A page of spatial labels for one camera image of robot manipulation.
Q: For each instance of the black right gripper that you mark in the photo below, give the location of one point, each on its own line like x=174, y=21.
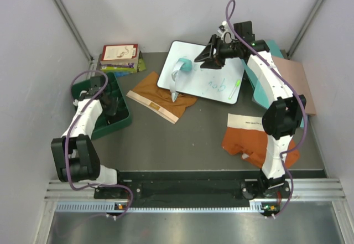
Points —
x=208, y=54

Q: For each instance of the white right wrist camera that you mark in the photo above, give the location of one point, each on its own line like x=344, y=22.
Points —
x=224, y=32

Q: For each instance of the red cover book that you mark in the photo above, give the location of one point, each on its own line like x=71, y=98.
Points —
x=120, y=54

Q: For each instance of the dark teal folding board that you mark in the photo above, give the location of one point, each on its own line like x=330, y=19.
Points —
x=274, y=50

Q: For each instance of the blue cover book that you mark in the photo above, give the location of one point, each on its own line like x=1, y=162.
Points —
x=121, y=74

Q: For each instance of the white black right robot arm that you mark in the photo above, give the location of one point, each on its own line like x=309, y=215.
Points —
x=286, y=111

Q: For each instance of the green divided plastic tray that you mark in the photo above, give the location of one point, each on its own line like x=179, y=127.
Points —
x=106, y=125

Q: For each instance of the mustard brown underwear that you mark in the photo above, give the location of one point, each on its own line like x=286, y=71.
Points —
x=148, y=94

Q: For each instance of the white dry-erase board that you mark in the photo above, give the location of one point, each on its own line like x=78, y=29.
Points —
x=207, y=83

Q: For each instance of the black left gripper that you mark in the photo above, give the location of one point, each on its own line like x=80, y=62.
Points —
x=113, y=111

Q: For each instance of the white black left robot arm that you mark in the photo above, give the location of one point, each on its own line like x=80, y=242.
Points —
x=74, y=155

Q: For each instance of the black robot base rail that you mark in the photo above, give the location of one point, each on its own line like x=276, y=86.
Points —
x=189, y=189

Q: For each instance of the pink folding board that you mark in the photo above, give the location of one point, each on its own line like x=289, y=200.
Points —
x=293, y=72

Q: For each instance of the orange underwear white waistband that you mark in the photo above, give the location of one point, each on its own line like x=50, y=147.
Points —
x=246, y=135

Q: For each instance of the green whiteboard marker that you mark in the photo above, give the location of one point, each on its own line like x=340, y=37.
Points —
x=236, y=85

